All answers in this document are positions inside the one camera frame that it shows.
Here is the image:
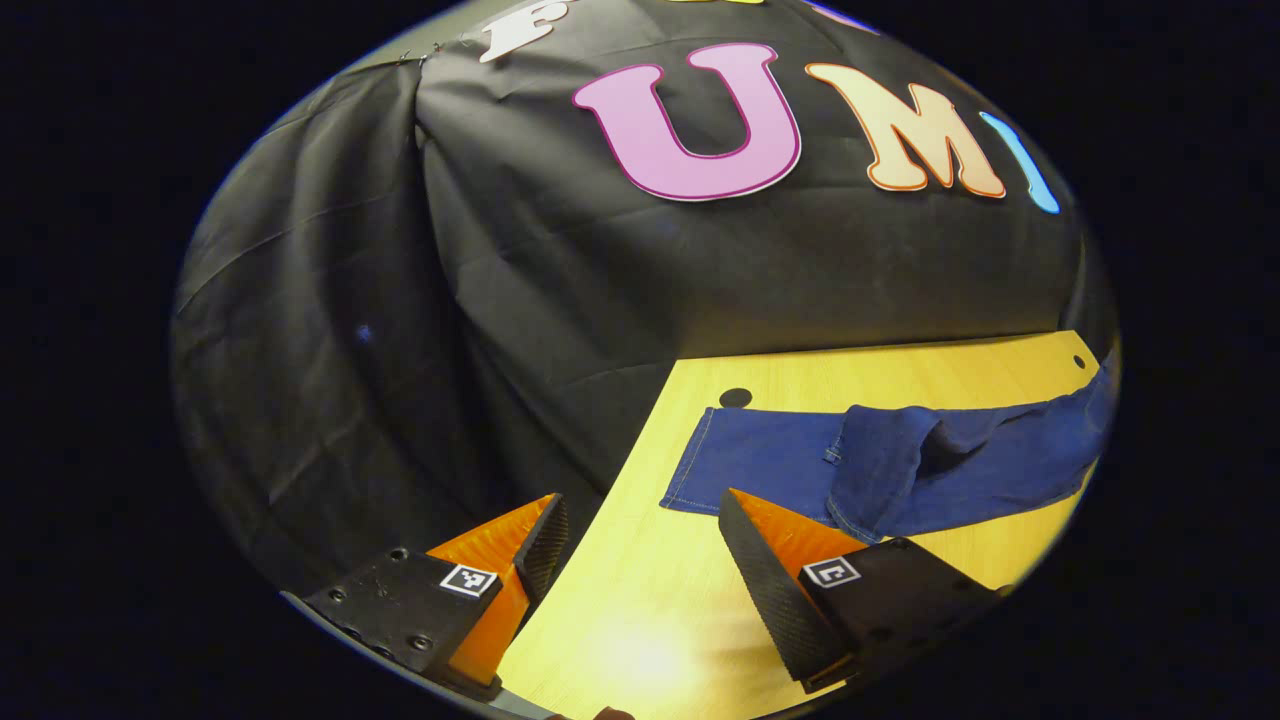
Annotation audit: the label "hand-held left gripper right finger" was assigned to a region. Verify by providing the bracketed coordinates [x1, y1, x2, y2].
[717, 487, 1003, 694]

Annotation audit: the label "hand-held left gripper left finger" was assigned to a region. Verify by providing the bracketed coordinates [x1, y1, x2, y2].
[298, 493, 570, 700]

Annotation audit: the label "blue jeans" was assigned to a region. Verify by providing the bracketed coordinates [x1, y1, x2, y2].
[660, 345, 1121, 546]

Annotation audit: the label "black backdrop cloth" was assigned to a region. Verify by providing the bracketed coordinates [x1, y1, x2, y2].
[170, 0, 1113, 601]

